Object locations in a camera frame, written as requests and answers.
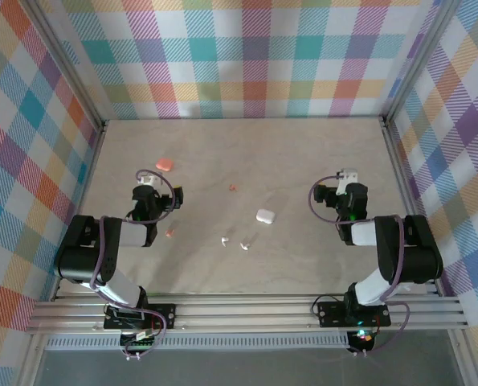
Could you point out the controller board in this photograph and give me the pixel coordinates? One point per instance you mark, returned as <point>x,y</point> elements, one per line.
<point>361,335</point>
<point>140,342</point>

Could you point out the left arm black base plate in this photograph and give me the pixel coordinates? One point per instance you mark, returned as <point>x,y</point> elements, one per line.
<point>164,315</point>

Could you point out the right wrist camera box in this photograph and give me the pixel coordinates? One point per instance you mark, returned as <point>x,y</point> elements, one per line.
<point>348,177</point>

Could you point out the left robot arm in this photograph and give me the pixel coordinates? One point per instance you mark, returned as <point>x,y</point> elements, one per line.
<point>82,249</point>

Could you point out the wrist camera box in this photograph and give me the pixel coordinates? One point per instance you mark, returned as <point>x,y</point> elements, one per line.
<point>150,180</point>
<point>348,177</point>

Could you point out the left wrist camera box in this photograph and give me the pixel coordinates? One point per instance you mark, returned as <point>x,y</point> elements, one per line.
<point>150,180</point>

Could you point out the pink earbud charging case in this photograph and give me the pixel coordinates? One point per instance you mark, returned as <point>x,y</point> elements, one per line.
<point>164,164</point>

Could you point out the aluminium frame post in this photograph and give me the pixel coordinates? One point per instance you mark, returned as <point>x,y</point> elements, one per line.
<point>66,60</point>
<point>417,60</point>

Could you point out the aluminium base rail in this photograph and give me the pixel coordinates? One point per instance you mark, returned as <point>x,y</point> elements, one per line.
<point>242,313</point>

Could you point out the right controller board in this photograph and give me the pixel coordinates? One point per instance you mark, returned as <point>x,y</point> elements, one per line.
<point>361,335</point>

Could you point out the left aluminium frame post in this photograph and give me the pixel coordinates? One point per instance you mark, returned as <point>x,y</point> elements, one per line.
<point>66,60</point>

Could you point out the white earbud charging case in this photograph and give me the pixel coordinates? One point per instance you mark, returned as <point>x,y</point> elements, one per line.
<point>265,216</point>

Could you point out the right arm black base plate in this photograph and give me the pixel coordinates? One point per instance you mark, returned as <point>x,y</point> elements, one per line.
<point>331,313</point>

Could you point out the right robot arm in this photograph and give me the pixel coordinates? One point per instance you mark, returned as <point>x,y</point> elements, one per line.
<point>415,249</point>

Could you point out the right aluminium frame post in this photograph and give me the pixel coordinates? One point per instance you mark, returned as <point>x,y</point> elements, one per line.
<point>417,60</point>

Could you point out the pink earbud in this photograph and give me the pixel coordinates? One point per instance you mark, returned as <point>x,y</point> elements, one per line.
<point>168,233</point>
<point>233,187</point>

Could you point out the white earbud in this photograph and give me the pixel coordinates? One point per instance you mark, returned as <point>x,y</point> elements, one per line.
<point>244,246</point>
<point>224,241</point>

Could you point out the left controller board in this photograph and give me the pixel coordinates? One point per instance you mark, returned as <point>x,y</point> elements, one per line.
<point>140,342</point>

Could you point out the right aluminium table side rail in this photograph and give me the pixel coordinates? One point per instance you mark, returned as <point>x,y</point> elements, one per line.
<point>404,177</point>

